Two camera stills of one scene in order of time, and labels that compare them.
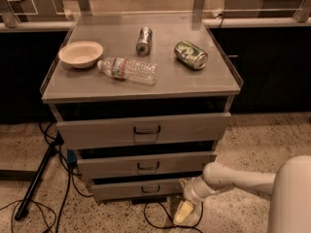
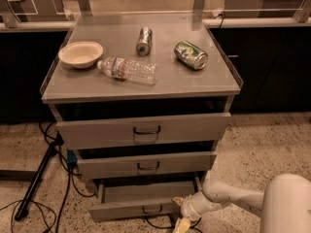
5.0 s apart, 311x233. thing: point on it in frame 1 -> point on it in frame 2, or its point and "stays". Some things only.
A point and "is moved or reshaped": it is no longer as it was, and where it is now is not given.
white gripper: (192, 192) -> (189, 206)
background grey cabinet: (263, 1) stays
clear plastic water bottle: (129, 70) stays
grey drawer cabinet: (142, 100) stays
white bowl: (81, 53) stays
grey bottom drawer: (149, 189) is moved or reshaped
